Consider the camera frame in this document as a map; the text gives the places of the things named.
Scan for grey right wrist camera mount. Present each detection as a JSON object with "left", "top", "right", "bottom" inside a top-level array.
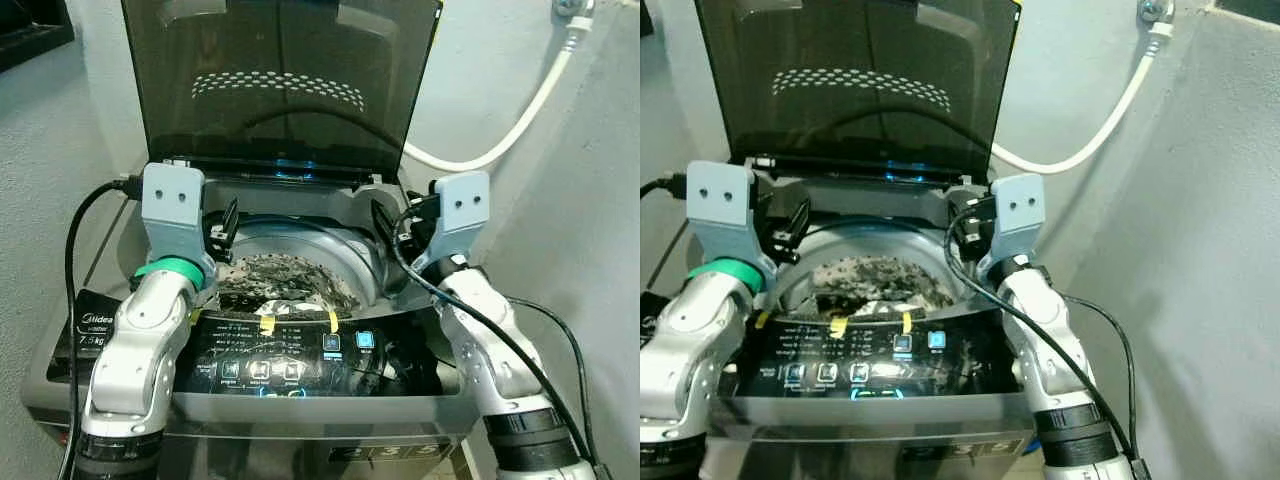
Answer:
[
  {"left": 418, "top": 170, "right": 492, "bottom": 273},
  {"left": 978, "top": 173, "right": 1047, "bottom": 278}
]

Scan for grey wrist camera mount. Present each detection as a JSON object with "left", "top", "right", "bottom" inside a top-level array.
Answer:
[
  {"left": 685, "top": 160, "right": 777, "bottom": 283},
  {"left": 418, "top": 170, "right": 492, "bottom": 273},
  {"left": 978, "top": 173, "right": 1047, "bottom": 278},
  {"left": 140, "top": 163, "right": 217, "bottom": 283}
]

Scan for dark transparent washer lid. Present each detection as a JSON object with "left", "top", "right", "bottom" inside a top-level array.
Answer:
[
  {"left": 120, "top": 0, "right": 444, "bottom": 187},
  {"left": 693, "top": 0, "right": 1021, "bottom": 187}
]

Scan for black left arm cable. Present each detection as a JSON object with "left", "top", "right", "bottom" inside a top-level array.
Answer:
[
  {"left": 58, "top": 175, "right": 147, "bottom": 480},
  {"left": 640, "top": 173, "right": 691, "bottom": 199}
]

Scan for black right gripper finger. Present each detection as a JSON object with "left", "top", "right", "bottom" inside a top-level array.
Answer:
[{"left": 370, "top": 198, "right": 403, "bottom": 248}]

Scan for black and white patterned clothes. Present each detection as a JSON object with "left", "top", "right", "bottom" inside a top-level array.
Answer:
[
  {"left": 810, "top": 255, "right": 956, "bottom": 317},
  {"left": 215, "top": 255, "right": 361, "bottom": 317}
]

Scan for grey top-load washing machine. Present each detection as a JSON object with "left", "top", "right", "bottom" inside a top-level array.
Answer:
[
  {"left": 640, "top": 165, "right": 1041, "bottom": 480},
  {"left": 20, "top": 165, "right": 481, "bottom": 480}
]

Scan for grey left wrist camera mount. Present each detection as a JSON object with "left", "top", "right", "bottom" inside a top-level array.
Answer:
[
  {"left": 685, "top": 160, "right": 777, "bottom": 283},
  {"left": 140, "top": 163, "right": 217, "bottom": 283}
]

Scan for white water hose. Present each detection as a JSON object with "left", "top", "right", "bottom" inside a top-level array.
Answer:
[
  {"left": 990, "top": 35, "right": 1171, "bottom": 177},
  {"left": 403, "top": 25, "right": 591, "bottom": 173}
]

